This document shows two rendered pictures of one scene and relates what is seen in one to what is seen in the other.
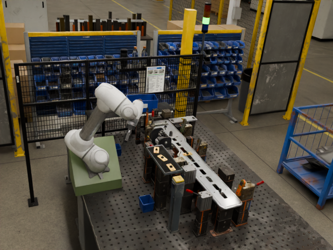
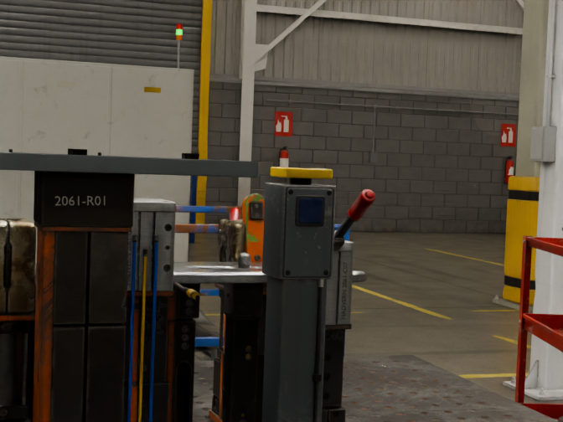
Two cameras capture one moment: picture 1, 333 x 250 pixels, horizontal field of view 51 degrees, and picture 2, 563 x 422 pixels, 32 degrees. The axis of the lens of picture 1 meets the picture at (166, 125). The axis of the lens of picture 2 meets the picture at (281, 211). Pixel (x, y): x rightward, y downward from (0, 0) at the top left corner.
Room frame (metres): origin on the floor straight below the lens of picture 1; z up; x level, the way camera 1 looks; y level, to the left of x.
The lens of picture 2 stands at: (1.87, 1.07, 1.17)
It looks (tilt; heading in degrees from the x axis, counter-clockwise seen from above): 3 degrees down; 276
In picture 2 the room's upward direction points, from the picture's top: 2 degrees clockwise
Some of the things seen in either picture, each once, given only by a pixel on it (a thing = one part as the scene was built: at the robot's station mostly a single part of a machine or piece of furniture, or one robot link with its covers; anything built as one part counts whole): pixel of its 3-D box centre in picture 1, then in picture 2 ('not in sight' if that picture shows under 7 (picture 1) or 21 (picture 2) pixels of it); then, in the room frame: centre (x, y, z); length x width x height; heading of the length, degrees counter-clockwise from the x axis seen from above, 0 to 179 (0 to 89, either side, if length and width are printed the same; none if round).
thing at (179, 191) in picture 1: (175, 206); (293, 364); (1.98, -0.11, 0.92); 0.08 x 0.08 x 0.44; 26
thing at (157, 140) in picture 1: (160, 157); not in sight; (2.57, 0.03, 0.94); 0.18 x 0.13 x 0.49; 26
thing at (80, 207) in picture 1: (96, 218); not in sight; (2.43, 0.56, 0.33); 0.31 x 0.31 x 0.66; 25
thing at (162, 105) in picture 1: (131, 111); not in sight; (3.29, 0.38, 1.01); 0.90 x 0.22 x 0.03; 116
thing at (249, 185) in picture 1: (242, 203); (240, 323); (2.12, -0.62, 0.88); 0.15 x 0.11 x 0.36; 116
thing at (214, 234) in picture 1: (224, 216); not in sight; (2.00, -0.48, 0.84); 0.18 x 0.06 x 0.29; 116
